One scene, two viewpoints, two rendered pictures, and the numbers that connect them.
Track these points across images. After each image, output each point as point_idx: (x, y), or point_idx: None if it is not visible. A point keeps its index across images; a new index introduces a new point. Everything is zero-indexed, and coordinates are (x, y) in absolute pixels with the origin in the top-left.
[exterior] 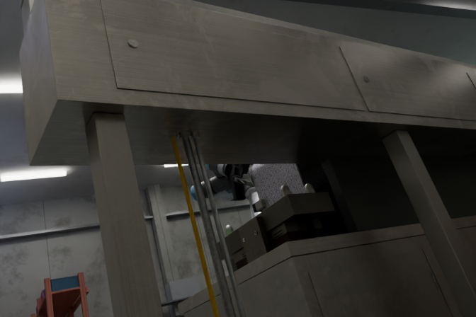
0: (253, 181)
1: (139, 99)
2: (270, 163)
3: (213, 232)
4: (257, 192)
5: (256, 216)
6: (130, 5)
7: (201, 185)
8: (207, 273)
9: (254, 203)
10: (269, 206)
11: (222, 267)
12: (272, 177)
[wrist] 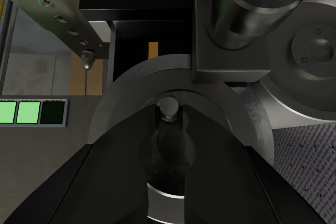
0: (102, 116)
1: None
2: (75, 95)
3: (5, 41)
4: (109, 65)
5: (46, 30)
6: None
7: (0, 69)
8: (0, 22)
9: (88, 20)
10: (66, 44)
11: (9, 24)
12: None
